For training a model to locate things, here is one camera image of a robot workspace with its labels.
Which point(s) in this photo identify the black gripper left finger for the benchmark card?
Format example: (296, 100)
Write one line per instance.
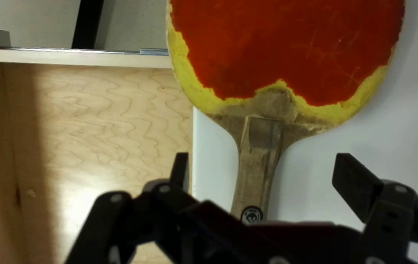
(120, 220)

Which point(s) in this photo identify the light wooden drawer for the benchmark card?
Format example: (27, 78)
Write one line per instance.
(96, 126)

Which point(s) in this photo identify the white shelf board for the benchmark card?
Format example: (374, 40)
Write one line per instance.
(71, 57)

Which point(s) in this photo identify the red table tennis paddle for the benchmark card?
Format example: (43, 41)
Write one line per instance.
(286, 44)

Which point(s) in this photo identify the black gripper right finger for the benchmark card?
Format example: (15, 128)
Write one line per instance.
(393, 224)

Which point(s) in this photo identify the black upright post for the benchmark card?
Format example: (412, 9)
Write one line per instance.
(87, 24)

